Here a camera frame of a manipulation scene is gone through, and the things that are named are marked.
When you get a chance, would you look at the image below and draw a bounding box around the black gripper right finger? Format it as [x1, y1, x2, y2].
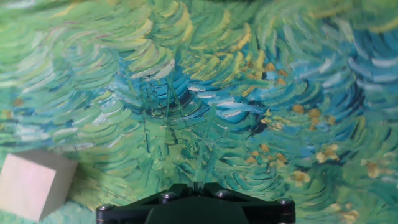
[196, 182, 296, 224]

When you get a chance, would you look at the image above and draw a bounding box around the small wooden block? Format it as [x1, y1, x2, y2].
[0, 148, 79, 223]

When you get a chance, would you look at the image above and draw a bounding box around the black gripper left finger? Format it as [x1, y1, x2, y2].
[95, 182, 197, 224]

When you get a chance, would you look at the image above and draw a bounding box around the painted green blue cloth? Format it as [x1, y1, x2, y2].
[0, 0, 398, 224]

